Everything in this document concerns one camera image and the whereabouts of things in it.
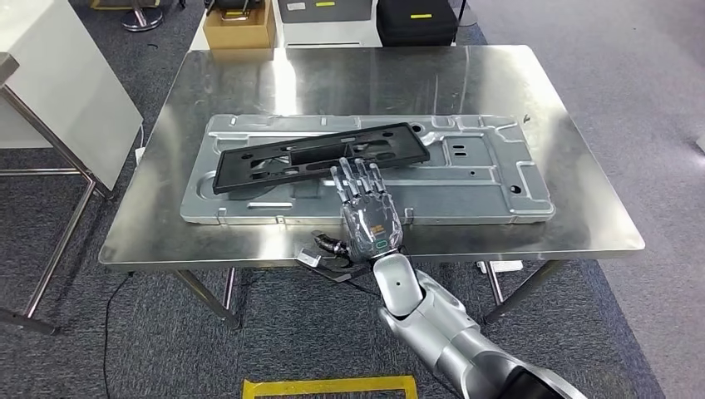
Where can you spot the stamped sheet metal panel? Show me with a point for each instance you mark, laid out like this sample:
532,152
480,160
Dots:
473,187

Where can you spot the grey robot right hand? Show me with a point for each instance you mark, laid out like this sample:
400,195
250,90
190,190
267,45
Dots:
372,226

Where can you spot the white table with steel legs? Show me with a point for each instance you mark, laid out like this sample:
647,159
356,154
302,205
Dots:
55,82

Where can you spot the chrome round base stand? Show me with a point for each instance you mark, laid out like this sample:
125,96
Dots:
141,21

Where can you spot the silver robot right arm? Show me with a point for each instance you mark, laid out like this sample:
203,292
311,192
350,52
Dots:
440,330

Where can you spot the brown cardboard box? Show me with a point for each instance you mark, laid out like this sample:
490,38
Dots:
237,36

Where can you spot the black case with yellow label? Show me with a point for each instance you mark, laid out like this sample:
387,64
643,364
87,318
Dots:
413,30

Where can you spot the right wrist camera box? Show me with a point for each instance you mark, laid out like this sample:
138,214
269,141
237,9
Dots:
308,256

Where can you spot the grey case with yellow label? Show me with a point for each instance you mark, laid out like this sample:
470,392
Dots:
325,27

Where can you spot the stainless steel workbench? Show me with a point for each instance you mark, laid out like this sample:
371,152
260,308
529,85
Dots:
358,82

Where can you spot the white power strip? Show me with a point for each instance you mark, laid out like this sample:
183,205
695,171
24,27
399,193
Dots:
501,267

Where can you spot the black and yellow device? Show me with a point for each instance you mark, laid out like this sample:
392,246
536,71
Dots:
234,5

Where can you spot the black plastic plate part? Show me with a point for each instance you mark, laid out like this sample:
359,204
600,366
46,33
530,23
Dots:
228,173

